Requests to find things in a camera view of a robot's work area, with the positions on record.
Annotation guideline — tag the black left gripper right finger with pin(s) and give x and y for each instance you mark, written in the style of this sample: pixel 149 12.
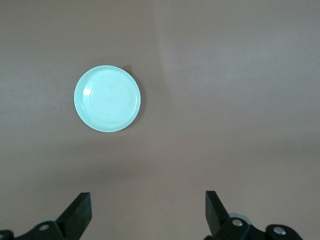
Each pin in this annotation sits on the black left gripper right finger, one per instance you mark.
pixel 217 215

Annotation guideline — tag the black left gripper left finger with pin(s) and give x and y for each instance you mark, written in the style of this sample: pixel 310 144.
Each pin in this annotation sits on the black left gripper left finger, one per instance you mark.
pixel 75 215

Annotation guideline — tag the light green round plate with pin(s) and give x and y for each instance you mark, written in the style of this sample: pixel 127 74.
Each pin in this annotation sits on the light green round plate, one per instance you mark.
pixel 107 98

